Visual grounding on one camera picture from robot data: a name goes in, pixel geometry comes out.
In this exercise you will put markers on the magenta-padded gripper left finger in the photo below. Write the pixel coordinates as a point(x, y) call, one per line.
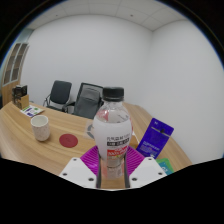
point(78, 171)

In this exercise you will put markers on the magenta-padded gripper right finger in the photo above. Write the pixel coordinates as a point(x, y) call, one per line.
point(146, 170)

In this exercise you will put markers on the clear bottle with black cap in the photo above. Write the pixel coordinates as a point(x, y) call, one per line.
point(111, 133)

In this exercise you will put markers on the green flat box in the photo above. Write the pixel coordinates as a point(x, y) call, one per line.
point(165, 165)

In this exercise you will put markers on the purple hanging package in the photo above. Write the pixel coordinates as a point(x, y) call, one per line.
point(154, 140)

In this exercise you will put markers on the flat round red coaster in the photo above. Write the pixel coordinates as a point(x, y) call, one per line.
point(68, 141)

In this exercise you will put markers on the wooden side desk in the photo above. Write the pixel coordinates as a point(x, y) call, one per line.
point(140, 116)

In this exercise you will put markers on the white speckled cup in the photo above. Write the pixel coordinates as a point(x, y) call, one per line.
point(40, 128)

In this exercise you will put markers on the mesh office chair with bag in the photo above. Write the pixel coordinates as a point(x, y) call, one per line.
point(87, 103)

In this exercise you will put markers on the white leaflet with coloured prints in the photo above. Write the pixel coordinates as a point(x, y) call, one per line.
point(32, 111)

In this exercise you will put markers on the black office chair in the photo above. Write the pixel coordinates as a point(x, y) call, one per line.
point(60, 93)

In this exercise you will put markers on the tan cardboard box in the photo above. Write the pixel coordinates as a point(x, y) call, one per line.
point(22, 102)

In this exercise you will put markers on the black box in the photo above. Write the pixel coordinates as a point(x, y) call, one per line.
point(19, 91)

